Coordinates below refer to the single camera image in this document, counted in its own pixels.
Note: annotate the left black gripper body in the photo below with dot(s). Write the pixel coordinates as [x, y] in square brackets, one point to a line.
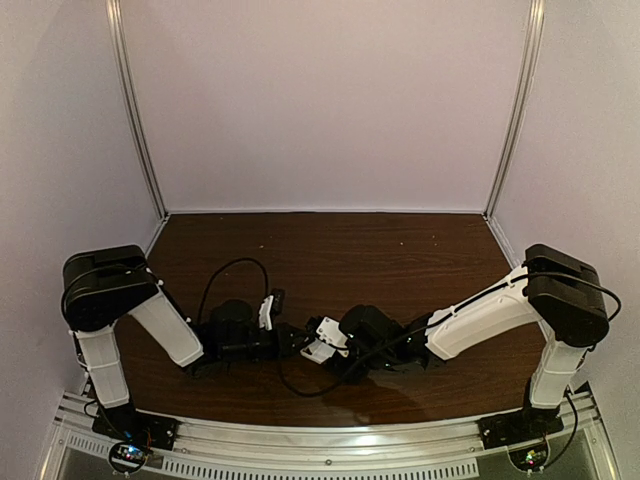
[279, 349]

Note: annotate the white remote control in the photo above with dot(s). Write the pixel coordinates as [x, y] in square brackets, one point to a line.
[318, 352]

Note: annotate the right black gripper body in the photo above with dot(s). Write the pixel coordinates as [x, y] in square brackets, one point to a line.
[353, 377]

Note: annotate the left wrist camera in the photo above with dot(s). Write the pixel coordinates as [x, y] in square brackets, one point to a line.
[271, 307]

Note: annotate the left aluminium corner post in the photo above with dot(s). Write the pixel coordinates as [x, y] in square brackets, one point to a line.
[131, 105]

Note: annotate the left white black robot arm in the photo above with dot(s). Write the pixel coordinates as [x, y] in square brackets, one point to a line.
[103, 286]

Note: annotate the aluminium corner post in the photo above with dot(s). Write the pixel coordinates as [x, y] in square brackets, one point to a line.
[131, 105]
[529, 61]

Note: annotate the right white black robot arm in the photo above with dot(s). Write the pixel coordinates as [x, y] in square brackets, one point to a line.
[549, 287]

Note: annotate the right aluminium corner post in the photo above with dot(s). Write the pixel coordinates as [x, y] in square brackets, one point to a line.
[529, 61]

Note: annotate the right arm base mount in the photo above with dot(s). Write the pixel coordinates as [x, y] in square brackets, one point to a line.
[524, 433]

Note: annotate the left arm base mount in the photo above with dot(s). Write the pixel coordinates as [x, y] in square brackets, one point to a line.
[136, 444]

